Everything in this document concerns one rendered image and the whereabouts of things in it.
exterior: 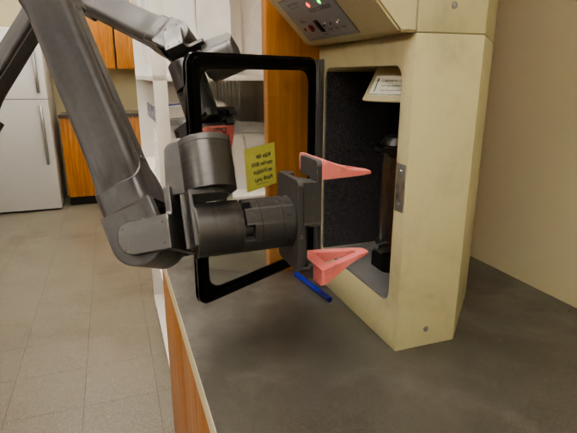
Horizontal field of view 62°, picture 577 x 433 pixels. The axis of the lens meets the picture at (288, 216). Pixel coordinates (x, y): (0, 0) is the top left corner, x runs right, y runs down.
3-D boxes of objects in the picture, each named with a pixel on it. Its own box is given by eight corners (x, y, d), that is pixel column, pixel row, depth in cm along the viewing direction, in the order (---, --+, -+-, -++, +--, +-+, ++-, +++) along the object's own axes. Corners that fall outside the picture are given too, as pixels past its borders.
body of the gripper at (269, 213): (314, 179, 50) (245, 185, 48) (314, 271, 53) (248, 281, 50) (292, 169, 56) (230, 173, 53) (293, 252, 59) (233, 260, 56)
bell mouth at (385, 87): (428, 97, 92) (430, 67, 91) (495, 101, 76) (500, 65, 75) (344, 99, 86) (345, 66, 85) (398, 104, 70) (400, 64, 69)
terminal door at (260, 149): (313, 257, 102) (316, 57, 91) (199, 307, 80) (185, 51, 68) (310, 256, 102) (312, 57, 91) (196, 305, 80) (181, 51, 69)
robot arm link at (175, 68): (174, 69, 89) (160, 60, 83) (208, 54, 87) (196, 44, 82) (186, 104, 88) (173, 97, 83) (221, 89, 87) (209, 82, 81)
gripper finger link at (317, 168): (385, 155, 52) (304, 161, 49) (381, 220, 54) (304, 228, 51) (355, 148, 58) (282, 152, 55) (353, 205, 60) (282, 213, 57)
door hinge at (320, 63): (315, 252, 103) (318, 59, 92) (320, 256, 101) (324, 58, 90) (308, 253, 103) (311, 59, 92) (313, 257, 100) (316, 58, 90)
